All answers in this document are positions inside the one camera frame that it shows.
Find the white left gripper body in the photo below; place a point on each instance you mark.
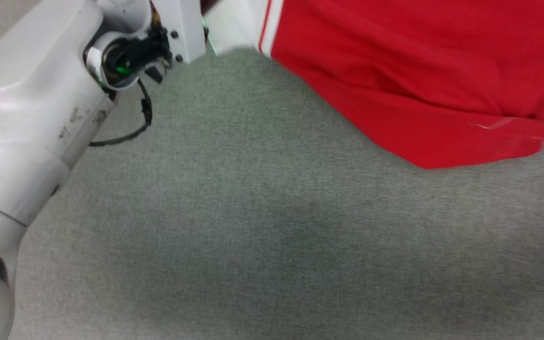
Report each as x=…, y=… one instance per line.
x=184, y=28

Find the red polo shirt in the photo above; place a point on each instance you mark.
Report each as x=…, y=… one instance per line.
x=418, y=71

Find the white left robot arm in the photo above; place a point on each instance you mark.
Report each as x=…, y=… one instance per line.
x=17, y=99

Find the grey fabric sofa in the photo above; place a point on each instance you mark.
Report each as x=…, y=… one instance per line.
x=272, y=245

